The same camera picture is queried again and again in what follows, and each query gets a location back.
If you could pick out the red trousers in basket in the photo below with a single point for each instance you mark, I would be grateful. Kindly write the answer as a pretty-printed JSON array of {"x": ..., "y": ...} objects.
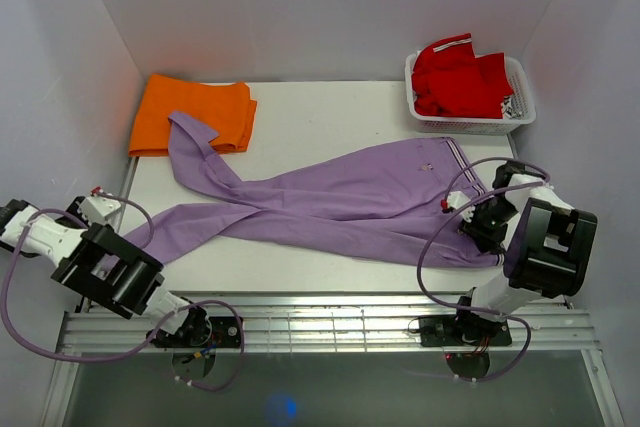
[{"x": 449, "y": 80}]

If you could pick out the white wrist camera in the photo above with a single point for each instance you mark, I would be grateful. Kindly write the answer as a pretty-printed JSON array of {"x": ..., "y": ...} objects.
[
  {"x": 458, "y": 201},
  {"x": 99, "y": 207}
]

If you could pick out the purple trousers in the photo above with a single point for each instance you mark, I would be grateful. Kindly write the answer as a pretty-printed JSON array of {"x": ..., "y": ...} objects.
[{"x": 380, "y": 203}]

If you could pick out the white plastic basket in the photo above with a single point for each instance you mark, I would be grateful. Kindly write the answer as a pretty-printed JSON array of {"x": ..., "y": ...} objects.
[{"x": 522, "y": 101}]

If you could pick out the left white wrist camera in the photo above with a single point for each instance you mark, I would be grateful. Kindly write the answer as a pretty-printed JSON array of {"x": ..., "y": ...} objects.
[{"x": 99, "y": 207}]

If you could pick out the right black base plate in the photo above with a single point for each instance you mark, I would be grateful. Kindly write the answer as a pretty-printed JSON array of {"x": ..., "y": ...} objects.
[{"x": 435, "y": 334}]

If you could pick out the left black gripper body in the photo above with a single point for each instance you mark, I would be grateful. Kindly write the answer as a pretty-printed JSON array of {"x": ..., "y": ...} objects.
[{"x": 73, "y": 210}]

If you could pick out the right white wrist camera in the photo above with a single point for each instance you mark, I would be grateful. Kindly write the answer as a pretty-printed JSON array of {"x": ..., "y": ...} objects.
[{"x": 458, "y": 201}]

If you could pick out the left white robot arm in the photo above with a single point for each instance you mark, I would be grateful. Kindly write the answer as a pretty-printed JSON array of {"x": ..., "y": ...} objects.
[{"x": 91, "y": 259}]

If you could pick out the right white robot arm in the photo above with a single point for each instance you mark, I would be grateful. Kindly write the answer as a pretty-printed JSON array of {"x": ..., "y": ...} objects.
[{"x": 544, "y": 244}]

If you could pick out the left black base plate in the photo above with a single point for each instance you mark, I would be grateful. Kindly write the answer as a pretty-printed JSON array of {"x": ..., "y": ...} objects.
[{"x": 230, "y": 334}]

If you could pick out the folded orange trousers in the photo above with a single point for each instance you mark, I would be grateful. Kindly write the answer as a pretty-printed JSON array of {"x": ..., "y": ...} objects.
[{"x": 227, "y": 109}]

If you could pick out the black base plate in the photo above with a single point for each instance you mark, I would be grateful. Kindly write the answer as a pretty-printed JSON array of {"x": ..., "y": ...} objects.
[
  {"x": 435, "y": 334},
  {"x": 230, "y": 334}
]

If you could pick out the aluminium rail frame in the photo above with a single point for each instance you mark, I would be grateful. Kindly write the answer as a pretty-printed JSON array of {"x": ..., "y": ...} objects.
[{"x": 299, "y": 301}]

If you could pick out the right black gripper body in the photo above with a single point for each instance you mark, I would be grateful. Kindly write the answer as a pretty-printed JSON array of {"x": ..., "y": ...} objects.
[{"x": 490, "y": 221}]

